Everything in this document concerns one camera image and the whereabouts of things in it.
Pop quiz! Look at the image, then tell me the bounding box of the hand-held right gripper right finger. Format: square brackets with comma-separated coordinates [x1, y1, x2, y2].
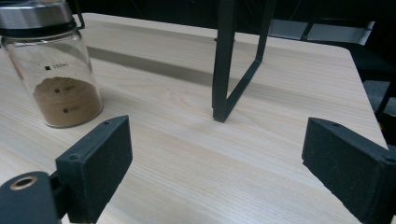
[301, 117, 396, 224]

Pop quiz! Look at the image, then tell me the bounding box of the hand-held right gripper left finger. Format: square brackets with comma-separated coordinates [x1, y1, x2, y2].
[55, 115, 134, 224]

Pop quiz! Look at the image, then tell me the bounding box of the glass jar with brown powder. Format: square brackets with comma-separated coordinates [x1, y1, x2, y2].
[0, 0, 105, 129]

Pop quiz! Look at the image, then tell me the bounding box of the black metal shelf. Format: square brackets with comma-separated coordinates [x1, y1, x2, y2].
[66, 0, 276, 123]

